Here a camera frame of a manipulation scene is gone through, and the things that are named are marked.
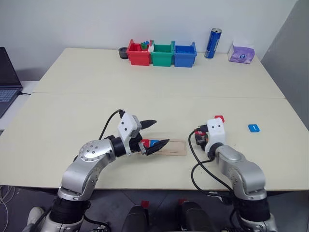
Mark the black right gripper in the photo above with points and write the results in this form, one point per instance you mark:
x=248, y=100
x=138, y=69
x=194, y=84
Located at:
x=200, y=139

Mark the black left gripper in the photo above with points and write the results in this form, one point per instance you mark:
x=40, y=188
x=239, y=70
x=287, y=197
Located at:
x=135, y=144

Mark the red letter o block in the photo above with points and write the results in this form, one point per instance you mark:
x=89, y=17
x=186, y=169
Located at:
x=220, y=117

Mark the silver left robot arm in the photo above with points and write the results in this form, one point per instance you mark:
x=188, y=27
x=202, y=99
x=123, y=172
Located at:
x=79, y=169

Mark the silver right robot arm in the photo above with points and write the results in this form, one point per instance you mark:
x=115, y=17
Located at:
x=243, y=174

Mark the blue letter o block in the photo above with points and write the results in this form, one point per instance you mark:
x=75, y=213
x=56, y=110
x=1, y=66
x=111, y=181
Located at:
x=153, y=142

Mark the red letter r block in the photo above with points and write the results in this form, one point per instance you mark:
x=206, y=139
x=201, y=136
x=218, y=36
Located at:
x=144, y=142

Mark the wooden letter tray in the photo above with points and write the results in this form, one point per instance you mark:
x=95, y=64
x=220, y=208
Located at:
x=177, y=147

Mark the blue letter t block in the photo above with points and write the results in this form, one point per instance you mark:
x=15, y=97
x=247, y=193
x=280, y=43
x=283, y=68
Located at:
x=253, y=128

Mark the green plastic bin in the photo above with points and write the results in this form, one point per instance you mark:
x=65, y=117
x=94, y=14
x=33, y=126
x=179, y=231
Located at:
x=161, y=58

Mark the dark rounded shape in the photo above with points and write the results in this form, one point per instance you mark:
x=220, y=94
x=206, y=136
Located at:
x=195, y=217
x=135, y=220

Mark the red plastic bin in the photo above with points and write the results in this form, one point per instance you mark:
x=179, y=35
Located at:
x=137, y=56

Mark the blue plastic bin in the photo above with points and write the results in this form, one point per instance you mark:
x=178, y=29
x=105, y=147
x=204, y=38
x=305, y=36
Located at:
x=184, y=59

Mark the small green toy brick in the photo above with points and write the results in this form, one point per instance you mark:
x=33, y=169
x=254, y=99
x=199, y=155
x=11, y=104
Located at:
x=144, y=46

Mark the purple tissue box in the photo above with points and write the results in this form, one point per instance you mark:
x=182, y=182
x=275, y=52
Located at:
x=241, y=55

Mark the blue drink can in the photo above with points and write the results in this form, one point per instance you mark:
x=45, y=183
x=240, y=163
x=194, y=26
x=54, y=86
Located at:
x=212, y=44

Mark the white shoe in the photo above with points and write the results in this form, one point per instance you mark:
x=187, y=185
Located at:
x=35, y=215

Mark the dark grey laptop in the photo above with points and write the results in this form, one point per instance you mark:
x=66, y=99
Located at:
x=7, y=79

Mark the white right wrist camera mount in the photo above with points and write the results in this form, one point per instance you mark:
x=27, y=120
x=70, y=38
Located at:
x=216, y=133

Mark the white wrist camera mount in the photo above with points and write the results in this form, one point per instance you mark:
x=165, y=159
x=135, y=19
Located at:
x=216, y=133
x=126, y=125

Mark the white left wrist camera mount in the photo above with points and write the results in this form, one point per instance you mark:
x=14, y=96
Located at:
x=126, y=125

